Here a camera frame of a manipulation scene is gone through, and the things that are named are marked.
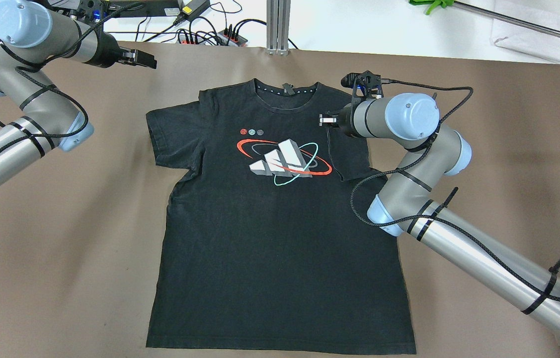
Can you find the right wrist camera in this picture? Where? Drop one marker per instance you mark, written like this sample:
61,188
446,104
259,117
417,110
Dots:
366,85

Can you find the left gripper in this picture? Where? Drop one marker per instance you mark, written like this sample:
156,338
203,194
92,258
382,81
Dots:
106,54

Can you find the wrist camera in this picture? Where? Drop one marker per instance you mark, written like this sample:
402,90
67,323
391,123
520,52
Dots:
91,10
366,85

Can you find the black power adapter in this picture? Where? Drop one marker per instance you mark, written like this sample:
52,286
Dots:
191,10

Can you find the aluminium frame post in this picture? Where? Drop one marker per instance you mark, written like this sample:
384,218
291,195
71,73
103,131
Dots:
277,26

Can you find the black graphic t-shirt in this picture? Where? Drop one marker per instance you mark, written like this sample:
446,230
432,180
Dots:
261,249

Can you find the clear plastic bag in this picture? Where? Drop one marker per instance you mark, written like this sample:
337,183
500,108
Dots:
523,40

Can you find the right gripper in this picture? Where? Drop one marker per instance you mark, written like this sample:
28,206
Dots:
346,121

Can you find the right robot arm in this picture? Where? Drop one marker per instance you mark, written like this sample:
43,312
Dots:
489,206

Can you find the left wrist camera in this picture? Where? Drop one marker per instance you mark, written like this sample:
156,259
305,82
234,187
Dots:
91,10

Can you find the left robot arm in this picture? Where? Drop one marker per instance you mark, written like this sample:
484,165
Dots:
32,35

